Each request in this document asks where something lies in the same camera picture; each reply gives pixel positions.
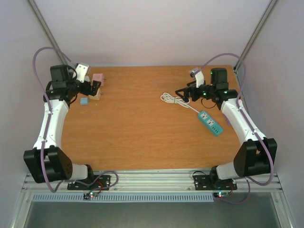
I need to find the wooden cube plug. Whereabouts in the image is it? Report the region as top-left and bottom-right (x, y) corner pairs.
(88, 88), (103, 100)

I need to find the large pink cube plug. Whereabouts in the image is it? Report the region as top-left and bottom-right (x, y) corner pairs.
(92, 73), (105, 86)

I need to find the small blue plug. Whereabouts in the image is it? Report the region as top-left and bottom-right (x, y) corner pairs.
(80, 97), (89, 105)

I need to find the teal power strip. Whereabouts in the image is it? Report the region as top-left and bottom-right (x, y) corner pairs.
(198, 111), (224, 136)

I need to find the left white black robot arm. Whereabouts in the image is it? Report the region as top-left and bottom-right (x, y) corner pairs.
(23, 64), (101, 189)

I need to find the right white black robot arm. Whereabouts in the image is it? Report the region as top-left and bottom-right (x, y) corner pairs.
(175, 67), (277, 189)

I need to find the right small circuit board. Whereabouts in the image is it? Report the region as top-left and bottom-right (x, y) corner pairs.
(213, 191), (231, 199)

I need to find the small circuit board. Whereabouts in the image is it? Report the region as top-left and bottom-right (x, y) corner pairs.
(83, 192), (99, 200)
(213, 191), (231, 199)

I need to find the left small circuit board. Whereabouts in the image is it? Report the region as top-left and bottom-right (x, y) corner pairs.
(83, 192), (99, 200)

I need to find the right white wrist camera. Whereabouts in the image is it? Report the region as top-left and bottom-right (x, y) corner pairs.
(189, 67), (205, 88)

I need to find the white coiled teal-strip cable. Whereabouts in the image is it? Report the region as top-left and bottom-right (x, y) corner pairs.
(160, 92), (200, 114)

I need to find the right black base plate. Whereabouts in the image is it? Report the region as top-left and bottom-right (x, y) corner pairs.
(194, 175), (238, 191)

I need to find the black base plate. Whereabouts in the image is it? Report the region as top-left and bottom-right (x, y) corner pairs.
(194, 175), (238, 191)
(67, 175), (111, 190)

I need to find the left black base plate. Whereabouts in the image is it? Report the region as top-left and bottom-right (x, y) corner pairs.
(67, 175), (111, 190)

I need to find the aluminium front rail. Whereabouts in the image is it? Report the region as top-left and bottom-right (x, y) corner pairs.
(21, 171), (283, 193)

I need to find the blue slotted cable duct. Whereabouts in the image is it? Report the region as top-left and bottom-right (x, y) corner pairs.
(32, 193), (214, 203)

